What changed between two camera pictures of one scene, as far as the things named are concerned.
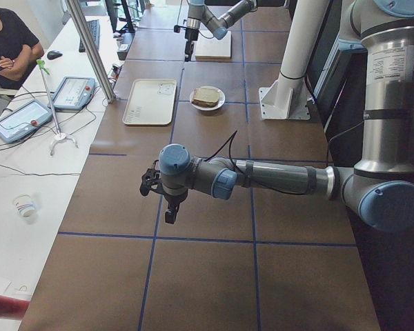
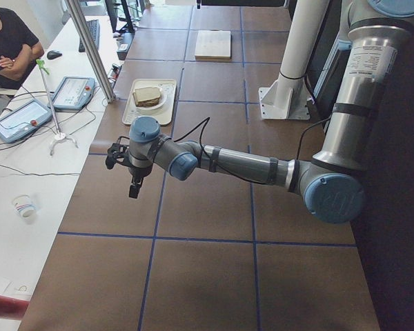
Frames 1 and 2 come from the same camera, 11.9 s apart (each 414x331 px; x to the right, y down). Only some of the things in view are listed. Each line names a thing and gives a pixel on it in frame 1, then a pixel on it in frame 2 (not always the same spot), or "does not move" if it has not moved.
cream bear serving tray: x=151 y=101 does not move
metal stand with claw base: x=58 y=136 does not move
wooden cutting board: x=209 y=48 does not move
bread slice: x=205 y=97 → x=147 y=97
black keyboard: x=94 y=29 does not move
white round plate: x=220 y=103 → x=163 y=99
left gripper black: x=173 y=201 → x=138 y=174
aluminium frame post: x=91 y=52 does not move
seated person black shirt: x=12 y=52 does not move
